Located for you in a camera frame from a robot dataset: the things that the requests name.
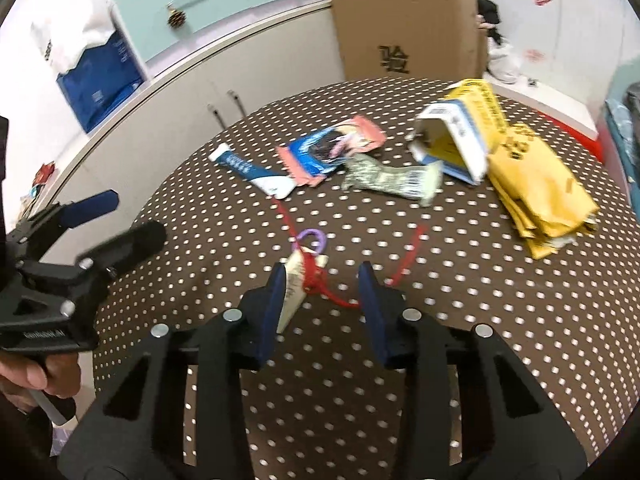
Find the grey low cabinet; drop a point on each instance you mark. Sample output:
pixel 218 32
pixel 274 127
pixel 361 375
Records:
pixel 184 107

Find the red covered bench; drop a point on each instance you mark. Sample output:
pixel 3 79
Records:
pixel 569 114

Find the green crumpled wrapper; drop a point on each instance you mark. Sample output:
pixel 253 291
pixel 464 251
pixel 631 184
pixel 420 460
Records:
pixel 419 183

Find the pink blue snack wrapper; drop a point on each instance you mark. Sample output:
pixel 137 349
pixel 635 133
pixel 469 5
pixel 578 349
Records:
pixel 312 158

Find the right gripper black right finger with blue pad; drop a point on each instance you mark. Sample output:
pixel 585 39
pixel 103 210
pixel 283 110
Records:
pixel 405 338

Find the person's left hand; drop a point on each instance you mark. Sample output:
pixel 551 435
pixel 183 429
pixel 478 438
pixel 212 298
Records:
pixel 59 376

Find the left teal drawer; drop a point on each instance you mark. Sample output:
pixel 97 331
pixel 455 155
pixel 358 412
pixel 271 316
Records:
pixel 154 26

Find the white shopping bag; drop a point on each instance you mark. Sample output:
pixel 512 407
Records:
pixel 64 29

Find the yellow white blue carton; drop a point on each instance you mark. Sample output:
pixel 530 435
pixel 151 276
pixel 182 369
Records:
pixel 460 130

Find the white blue tube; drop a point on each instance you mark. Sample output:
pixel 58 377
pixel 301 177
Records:
pixel 278 186

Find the yellow smiley mailer bag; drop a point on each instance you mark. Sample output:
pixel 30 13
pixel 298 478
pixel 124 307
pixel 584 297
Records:
pixel 547 203

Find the large cardboard box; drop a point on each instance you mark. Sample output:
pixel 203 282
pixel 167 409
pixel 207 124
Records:
pixel 436 39

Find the brown polka dot tablecloth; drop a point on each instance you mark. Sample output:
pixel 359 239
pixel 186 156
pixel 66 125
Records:
pixel 313 315

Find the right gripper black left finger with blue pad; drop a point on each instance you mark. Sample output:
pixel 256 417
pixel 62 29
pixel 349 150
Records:
pixel 240 338

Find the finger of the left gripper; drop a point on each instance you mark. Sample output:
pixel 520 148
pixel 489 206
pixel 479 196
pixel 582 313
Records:
pixel 125 251
pixel 77 213

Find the blue paper bag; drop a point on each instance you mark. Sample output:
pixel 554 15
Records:
pixel 105 77

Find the white plastic bag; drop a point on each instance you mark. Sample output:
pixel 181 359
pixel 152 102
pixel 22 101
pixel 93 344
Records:
pixel 503 63

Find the tag with red string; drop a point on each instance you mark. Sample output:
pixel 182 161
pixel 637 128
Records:
pixel 314 277

